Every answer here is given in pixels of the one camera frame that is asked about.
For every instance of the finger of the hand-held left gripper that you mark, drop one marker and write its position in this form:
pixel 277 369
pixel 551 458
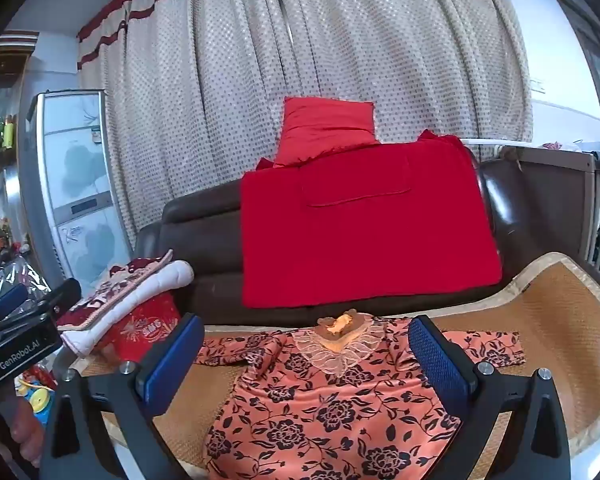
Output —
pixel 10 300
pixel 55 296

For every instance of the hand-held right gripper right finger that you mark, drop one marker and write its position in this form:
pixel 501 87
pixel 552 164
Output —
pixel 437 362

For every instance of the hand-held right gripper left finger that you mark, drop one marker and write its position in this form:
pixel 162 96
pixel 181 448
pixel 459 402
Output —
pixel 172 362

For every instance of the orange floral dress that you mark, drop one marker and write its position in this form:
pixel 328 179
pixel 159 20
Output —
pixel 330 410

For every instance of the person's left hand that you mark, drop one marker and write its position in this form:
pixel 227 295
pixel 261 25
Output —
pixel 27 430

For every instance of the clear plastic bag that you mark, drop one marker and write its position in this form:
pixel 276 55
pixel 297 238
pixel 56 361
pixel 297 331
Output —
pixel 15 270

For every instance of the red printed cushion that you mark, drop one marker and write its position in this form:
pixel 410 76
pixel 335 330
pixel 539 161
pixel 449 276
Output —
pixel 140 332

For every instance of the yellow toy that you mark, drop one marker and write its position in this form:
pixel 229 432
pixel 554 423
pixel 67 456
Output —
pixel 40 400

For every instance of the white maroon folded quilt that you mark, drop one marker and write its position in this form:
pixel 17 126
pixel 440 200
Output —
pixel 130 285

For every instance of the brown leather sofa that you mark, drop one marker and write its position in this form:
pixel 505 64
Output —
pixel 205 260

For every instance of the woven straw mat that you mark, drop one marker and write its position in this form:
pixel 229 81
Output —
pixel 555 320

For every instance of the red blanket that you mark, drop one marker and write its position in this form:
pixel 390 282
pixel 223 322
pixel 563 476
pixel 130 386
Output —
pixel 360 240

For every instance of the wooden shelf with plants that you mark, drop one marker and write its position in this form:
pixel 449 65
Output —
pixel 0 135

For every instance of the red pillow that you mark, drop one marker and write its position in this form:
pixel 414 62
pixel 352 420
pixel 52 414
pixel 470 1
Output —
pixel 325 127

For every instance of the beige dotted curtain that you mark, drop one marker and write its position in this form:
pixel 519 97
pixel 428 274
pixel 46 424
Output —
pixel 230 85

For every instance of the window frame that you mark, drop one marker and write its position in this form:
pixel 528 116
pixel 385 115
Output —
pixel 597 60

